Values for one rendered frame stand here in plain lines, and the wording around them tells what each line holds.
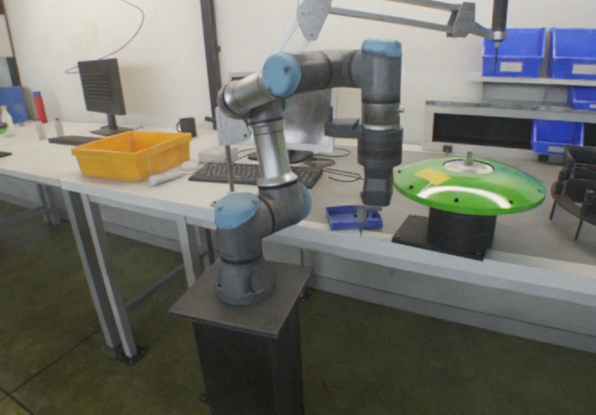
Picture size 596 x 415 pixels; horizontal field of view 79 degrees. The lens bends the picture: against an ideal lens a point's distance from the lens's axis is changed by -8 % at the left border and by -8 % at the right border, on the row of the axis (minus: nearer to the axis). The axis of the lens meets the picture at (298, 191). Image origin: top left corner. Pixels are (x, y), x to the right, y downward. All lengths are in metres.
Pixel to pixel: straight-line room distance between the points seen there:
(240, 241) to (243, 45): 1.48
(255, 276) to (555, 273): 0.60
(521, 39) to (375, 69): 1.16
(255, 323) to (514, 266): 0.53
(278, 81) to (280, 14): 1.43
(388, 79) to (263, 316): 0.49
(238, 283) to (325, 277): 1.50
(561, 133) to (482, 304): 0.89
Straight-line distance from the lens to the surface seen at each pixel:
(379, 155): 0.63
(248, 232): 0.76
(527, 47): 1.72
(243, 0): 2.12
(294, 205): 0.83
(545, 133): 1.76
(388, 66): 0.61
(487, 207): 0.75
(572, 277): 0.91
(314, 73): 0.60
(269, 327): 0.76
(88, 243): 1.88
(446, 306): 2.14
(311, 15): 1.03
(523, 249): 0.96
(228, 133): 1.06
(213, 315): 0.81
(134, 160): 1.42
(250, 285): 0.82
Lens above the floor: 1.34
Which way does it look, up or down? 21 degrees down
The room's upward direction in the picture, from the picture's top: 3 degrees counter-clockwise
